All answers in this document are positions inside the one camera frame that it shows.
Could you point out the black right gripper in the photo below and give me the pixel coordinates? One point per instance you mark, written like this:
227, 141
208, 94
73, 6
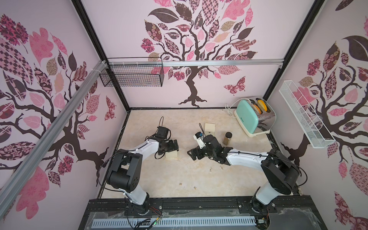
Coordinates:
201, 151

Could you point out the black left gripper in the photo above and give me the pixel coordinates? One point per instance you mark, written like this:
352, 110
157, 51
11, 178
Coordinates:
171, 148

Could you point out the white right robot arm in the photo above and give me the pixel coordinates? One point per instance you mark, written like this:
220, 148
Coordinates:
280, 172

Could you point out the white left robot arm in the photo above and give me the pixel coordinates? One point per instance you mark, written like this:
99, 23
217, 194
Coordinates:
124, 172

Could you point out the small cream square box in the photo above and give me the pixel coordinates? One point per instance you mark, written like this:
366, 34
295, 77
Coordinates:
210, 129

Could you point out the brown spice jar black lid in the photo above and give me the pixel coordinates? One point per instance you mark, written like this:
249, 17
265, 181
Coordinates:
227, 138

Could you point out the mint green toaster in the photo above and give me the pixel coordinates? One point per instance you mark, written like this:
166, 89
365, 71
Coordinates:
255, 116

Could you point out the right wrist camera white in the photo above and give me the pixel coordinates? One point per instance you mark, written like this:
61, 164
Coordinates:
199, 138

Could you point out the black wire basket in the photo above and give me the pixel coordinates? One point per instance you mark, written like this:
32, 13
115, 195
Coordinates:
133, 72

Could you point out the white slotted cable duct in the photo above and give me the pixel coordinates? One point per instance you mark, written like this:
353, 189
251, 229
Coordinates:
144, 223

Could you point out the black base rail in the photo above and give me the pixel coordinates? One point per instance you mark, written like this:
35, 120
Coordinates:
242, 204

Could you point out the aluminium rail back wall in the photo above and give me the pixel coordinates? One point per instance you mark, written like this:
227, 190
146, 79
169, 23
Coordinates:
203, 62

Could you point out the aluminium rail wall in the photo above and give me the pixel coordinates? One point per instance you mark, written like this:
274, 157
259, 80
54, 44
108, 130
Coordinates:
17, 180
203, 62

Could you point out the white wire shelf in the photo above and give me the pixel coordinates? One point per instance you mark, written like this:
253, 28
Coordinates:
310, 122

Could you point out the aluminium rail left wall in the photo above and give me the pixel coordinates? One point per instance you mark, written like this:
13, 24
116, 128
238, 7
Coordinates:
17, 180

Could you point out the black corner frame post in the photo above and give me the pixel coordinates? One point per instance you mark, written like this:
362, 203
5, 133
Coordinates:
82, 13

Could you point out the black right corner post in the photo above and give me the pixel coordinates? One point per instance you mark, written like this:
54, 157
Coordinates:
295, 45

